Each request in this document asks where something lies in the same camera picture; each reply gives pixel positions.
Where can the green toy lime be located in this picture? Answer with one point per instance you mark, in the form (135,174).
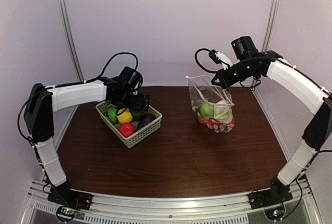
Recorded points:
(206,110)

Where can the yellow orange toy fruit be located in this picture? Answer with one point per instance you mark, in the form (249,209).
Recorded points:
(124,116)

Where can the left aluminium frame post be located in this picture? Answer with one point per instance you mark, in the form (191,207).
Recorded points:
(70,40)

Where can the red toy apple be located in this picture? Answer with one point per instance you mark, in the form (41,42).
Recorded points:
(126,130)

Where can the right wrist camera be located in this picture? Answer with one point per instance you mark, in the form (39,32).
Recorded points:
(220,58)

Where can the left round circuit board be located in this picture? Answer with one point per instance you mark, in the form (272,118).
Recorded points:
(65,213)

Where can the clear zip top bag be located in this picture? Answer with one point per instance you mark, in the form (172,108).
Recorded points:
(210,104)

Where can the front aluminium rail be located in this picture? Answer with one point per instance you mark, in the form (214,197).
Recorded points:
(229,208)

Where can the white toy cauliflower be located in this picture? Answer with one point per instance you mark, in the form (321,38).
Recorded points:
(223,112)

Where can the right round circuit board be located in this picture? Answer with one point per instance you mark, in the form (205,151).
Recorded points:
(274,214)

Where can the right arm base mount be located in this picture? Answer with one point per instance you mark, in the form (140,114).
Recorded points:
(267,199)

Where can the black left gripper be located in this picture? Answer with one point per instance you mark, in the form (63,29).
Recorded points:
(138,104)

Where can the round circuit board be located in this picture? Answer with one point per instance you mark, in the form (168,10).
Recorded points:
(65,213)
(274,214)

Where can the green perforated plastic basket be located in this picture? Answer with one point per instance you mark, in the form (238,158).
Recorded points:
(136,137)

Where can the dark purple toy eggplant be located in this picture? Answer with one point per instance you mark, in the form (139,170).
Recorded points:
(145,120)

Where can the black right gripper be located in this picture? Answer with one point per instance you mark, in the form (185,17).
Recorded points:
(225,82)

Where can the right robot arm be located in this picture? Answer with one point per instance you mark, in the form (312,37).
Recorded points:
(315,99)

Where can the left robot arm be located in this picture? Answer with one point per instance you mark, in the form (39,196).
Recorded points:
(121,91)

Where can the red orange toy carrot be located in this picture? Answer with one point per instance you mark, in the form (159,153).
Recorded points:
(216,125)

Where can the striped green toy watermelon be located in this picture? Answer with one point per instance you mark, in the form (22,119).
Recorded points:
(111,115)

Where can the dark green toy pepper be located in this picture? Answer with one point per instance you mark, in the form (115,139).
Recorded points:
(137,113)

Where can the right aluminium frame post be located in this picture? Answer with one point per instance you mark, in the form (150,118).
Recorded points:
(273,12)

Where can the aluminium frame post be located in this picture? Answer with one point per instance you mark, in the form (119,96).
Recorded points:
(70,40)
(273,12)

